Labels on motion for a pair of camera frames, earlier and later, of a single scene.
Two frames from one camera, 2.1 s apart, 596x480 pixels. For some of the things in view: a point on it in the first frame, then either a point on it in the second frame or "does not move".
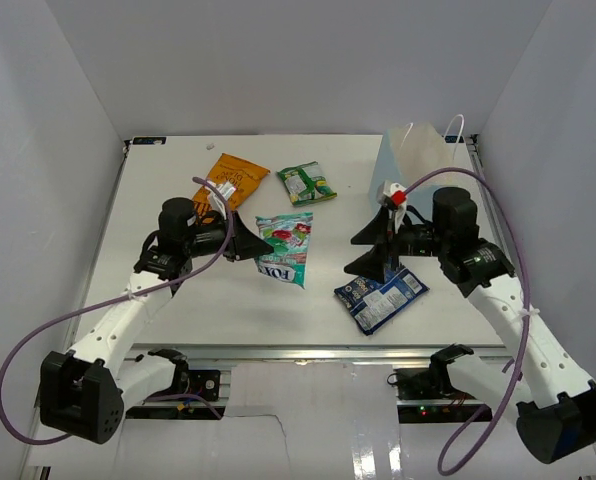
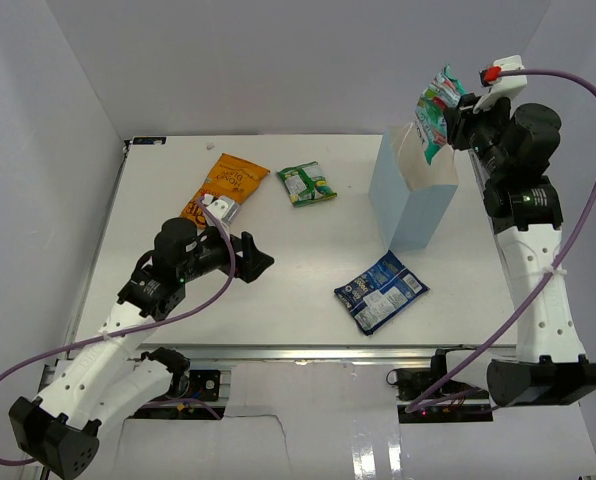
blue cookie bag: [371, 304] does not move
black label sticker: [149, 140] does not move
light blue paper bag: [409, 153] does not move
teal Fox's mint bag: [289, 234] to [443, 90]
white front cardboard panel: [305, 421] does not move
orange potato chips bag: [244, 177] does not move
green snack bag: [305, 183] does not move
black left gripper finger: [247, 245] to [252, 267]
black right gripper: [372, 263] to [462, 118]
